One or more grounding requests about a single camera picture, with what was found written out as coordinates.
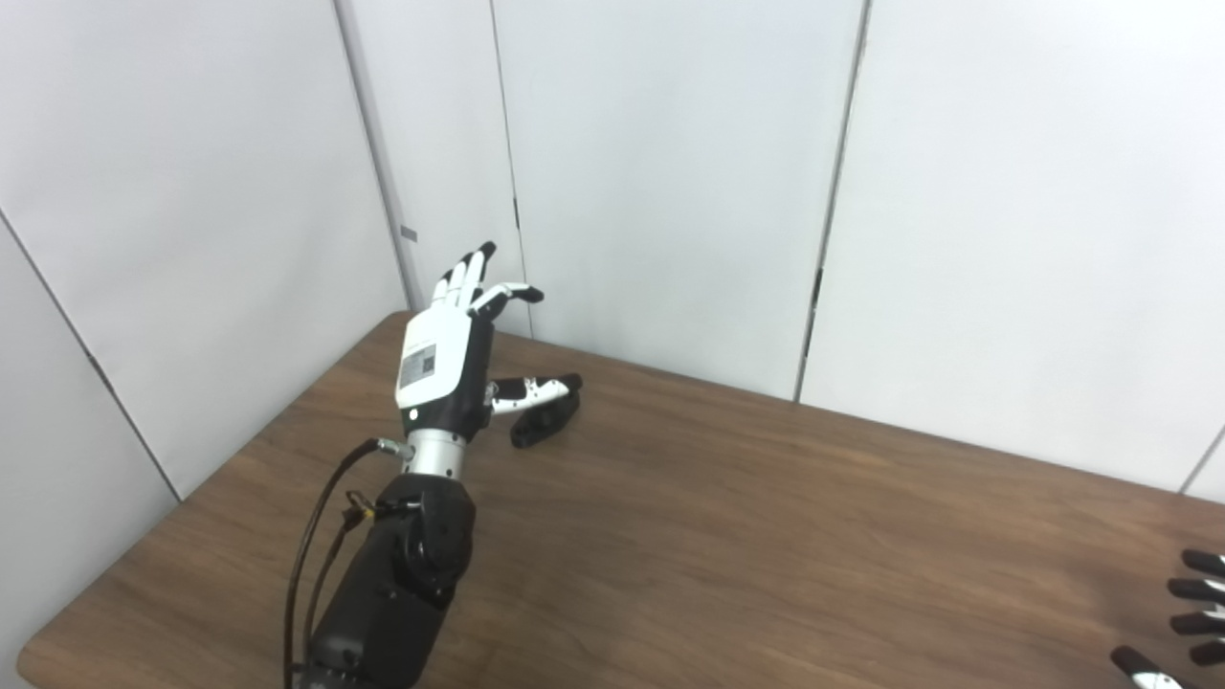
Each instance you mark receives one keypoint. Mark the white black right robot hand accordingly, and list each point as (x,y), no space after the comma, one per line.
(1208,591)

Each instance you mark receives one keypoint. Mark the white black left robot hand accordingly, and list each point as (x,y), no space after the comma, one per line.
(445,378)

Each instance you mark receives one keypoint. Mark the black flanged holder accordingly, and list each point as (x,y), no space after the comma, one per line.
(545,421)

